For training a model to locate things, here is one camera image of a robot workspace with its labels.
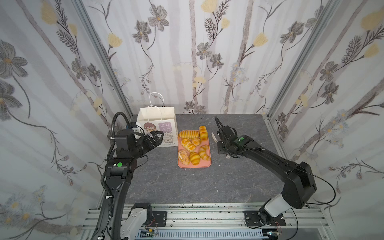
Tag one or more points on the golden ridged bun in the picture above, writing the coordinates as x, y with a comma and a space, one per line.
194, 158

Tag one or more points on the croissant bread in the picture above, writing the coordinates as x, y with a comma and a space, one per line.
203, 153

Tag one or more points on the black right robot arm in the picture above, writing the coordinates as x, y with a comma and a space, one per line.
242, 169

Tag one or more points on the white printed paper bag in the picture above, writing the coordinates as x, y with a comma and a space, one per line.
162, 119

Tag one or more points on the pink tray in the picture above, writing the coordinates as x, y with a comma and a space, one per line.
202, 164

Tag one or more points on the white ventilated cable duct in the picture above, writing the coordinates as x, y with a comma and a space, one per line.
217, 234

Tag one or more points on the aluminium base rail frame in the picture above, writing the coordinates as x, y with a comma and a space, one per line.
305, 224

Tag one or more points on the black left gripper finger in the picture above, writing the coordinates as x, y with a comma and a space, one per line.
152, 144
157, 136

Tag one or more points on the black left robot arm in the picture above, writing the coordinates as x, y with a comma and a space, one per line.
122, 160

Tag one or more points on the small round bun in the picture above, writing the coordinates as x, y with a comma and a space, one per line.
196, 141

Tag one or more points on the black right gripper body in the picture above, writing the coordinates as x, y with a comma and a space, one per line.
225, 141

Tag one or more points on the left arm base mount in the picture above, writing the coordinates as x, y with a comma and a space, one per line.
159, 219

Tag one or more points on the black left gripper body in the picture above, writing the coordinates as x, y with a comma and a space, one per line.
149, 142

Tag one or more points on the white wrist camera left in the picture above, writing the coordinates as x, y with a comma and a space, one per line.
138, 130

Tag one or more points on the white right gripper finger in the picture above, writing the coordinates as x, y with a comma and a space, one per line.
214, 137
219, 124

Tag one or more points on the striped bread roll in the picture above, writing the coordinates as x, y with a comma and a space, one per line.
203, 133

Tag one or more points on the long striped bread loaf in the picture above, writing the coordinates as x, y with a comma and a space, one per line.
189, 134

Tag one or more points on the sugared oval bread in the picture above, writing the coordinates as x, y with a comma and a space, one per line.
183, 157

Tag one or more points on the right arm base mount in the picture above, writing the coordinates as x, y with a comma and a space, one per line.
255, 219

